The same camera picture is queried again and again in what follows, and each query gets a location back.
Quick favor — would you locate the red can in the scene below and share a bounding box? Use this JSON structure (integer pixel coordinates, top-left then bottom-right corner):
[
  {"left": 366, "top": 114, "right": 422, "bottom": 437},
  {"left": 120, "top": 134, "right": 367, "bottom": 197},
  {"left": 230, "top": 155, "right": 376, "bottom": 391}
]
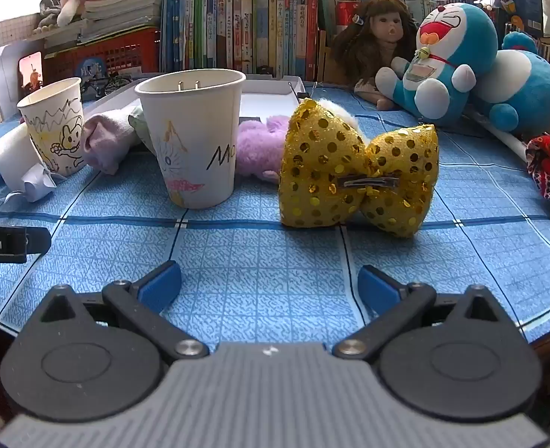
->
[{"left": 335, "top": 1, "right": 362, "bottom": 34}]

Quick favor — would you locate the small cartoon paper cup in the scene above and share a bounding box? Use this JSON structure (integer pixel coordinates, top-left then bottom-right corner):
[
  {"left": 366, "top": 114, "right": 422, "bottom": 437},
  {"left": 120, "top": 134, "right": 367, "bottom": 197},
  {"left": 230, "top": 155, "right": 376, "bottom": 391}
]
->
[{"left": 16, "top": 77, "right": 86, "bottom": 177}]

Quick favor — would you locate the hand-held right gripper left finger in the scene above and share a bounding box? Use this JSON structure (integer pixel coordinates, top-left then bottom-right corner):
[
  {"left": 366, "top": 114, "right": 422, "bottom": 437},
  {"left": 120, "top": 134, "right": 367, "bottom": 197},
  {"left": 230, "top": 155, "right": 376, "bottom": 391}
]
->
[{"left": 39, "top": 260, "right": 210, "bottom": 360}]

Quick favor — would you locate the white shallow cardboard tray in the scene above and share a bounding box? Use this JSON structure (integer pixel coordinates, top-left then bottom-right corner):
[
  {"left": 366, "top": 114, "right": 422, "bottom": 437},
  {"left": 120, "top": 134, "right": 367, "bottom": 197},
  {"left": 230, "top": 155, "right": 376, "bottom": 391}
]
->
[{"left": 80, "top": 74, "right": 304, "bottom": 124}]

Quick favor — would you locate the lilac sock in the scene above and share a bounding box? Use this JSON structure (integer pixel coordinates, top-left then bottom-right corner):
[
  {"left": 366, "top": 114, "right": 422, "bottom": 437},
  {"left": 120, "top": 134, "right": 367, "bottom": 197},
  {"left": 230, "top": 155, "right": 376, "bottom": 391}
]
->
[{"left": 83, "top": 107, "right": 141, "bottom": 174}]

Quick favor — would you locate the blue cat plush toy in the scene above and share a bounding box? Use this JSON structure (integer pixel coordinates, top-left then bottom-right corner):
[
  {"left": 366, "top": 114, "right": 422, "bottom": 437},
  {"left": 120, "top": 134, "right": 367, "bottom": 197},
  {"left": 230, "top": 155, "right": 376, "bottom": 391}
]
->
[{"left": 375, "top": 2, "right": 499, "bottom": 127}]

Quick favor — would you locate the brown-haired doll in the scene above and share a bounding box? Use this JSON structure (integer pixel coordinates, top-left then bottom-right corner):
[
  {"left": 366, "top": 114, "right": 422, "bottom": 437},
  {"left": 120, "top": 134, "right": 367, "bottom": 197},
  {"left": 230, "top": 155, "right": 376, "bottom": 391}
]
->
[{"left": 333, "top": 0, "right": 418, "bottom": 111}]

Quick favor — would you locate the grid cutting mat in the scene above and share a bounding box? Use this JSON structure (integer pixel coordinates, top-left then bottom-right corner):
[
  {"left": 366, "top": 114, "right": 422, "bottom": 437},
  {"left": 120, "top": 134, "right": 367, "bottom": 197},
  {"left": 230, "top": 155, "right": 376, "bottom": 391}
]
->
[{"left": 0, "top": 12, "right": 48, "bottom": 50}]

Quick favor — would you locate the blue checked tablecloth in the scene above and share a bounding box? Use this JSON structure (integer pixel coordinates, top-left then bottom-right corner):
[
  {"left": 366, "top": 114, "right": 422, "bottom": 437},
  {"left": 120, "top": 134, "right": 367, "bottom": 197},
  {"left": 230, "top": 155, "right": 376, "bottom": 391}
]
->
[{"left": 0, "top": 79, "right": 550, "bottom": 351}]

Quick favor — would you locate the white rod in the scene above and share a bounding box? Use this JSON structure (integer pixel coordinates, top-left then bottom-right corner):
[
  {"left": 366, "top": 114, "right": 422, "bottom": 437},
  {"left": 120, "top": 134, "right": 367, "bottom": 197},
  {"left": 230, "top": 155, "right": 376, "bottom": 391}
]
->
[{"left": 465, "top": 111, "right": 528, "bottom": 156}]

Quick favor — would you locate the blue printed box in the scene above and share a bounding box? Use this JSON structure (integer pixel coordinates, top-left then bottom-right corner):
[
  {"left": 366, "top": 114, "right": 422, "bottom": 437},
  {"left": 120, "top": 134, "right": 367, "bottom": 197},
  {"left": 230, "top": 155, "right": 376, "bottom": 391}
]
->
[{"left": 482, "top": 0, "right": 544, "bottom": 39}]

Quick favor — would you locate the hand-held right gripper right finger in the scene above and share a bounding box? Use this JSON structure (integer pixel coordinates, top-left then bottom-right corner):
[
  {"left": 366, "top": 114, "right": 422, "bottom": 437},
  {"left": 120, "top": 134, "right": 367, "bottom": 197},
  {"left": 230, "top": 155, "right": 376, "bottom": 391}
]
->
[{"left": 333, "top": 265, "right": 513, "bottom": 360}]

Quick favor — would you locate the row of upright books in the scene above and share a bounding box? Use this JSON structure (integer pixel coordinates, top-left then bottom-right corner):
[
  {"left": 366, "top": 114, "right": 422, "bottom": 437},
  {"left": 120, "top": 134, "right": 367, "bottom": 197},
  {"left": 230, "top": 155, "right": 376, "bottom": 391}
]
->
[{"left": 159, "top": 0, "right": 406, "bottom": 81}]

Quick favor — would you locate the large drawn-on paper cup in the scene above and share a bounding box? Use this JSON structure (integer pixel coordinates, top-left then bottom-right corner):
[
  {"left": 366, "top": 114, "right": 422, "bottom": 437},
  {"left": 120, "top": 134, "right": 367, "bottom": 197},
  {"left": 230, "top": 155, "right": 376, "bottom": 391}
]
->
[{"left": 135, "top": 69, "right": 247, "bottom": 209}]

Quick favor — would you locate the yellow sequin bow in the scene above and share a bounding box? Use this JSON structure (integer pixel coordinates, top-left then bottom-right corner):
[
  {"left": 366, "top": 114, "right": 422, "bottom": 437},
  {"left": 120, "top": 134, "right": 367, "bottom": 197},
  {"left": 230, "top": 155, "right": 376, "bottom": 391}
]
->
[{"left": 278, "top": 99, "right": 440, "bottom": 239}]

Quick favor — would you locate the white board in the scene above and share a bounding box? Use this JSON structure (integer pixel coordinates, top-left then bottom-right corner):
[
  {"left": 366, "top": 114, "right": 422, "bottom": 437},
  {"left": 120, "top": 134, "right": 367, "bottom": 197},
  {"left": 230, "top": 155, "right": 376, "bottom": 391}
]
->
[{"left": 0, "top": 39, "right": 48, "bottom": 118}]

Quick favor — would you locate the smartphone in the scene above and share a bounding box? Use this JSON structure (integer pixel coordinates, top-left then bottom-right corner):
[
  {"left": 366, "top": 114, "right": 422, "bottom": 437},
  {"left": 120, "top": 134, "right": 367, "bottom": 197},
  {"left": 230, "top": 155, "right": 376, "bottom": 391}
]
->
[{"left": 18, "top": 52, "right": 44, "bottom": 94}]

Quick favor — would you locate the black toy bicycle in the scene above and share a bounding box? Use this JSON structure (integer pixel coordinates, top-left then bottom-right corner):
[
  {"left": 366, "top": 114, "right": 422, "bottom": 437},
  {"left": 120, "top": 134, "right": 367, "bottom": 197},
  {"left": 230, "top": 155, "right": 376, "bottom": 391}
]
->
[{"left": 81, "top": 75, "right": 134, "bottom": 100}]

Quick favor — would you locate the red plastic basket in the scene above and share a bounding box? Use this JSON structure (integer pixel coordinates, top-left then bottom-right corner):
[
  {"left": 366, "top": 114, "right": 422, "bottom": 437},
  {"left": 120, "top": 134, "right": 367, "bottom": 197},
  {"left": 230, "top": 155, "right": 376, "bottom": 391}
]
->
[{"left": 43, "top": 27, "right": 162, "bottom": 90}]

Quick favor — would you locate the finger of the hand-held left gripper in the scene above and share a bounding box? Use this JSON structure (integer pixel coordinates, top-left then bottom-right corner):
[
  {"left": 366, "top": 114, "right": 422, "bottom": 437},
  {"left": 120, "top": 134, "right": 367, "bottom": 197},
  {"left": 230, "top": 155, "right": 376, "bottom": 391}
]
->
[{"left": 25, "top": 227, "right": 52, "bottom": 255}]

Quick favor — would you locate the blue round card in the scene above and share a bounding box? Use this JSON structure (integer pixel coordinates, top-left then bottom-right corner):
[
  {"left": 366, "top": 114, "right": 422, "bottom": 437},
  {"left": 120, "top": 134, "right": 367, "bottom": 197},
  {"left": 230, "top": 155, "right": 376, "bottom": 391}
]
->
[{"left": 74, "top": 56, "right": 106, "bottom": 85}]

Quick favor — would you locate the stack of lying books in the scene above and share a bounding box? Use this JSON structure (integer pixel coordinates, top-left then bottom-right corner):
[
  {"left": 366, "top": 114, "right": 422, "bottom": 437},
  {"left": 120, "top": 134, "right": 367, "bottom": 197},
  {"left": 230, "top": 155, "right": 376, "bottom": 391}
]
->
[{"left": 80, "top": 0, "right": 164, "bottom": 46}]

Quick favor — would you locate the grey plush figure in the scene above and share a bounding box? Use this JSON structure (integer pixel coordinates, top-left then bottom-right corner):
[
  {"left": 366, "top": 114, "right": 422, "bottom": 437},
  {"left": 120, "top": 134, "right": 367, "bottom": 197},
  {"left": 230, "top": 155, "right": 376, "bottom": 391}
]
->
[{"left": 38, "top": 0, "right": 62, "bottom": 29}]

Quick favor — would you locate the purple plush toy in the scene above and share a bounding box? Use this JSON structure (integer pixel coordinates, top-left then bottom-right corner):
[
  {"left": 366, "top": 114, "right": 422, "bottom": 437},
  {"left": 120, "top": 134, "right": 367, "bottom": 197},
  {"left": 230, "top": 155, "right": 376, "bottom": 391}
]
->
[{"left": 236, "top": 115, "right": 291, "bottom": 183}]

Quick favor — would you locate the green checked cloth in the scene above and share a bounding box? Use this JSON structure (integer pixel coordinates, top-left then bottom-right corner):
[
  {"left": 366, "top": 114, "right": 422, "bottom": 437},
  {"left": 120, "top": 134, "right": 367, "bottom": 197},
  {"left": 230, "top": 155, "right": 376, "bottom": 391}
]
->
[{"left": 129, "top": 106, "right": 153, "bottom": 151}]

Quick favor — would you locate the white crumpled paper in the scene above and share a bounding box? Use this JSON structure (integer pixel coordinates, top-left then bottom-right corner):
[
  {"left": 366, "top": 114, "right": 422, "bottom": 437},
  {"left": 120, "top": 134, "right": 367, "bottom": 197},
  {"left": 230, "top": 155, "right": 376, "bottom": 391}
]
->
[{"left": 0, "top": 125, "right": 57, "bottom": 203}]

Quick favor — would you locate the blue round plush toy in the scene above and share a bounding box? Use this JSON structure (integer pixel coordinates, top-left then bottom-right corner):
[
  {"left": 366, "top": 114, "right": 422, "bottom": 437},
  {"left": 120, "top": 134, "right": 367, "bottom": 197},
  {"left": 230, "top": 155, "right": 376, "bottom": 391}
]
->
[{"left": 472, "top": 32, "right": 550, "bottom": 134}]

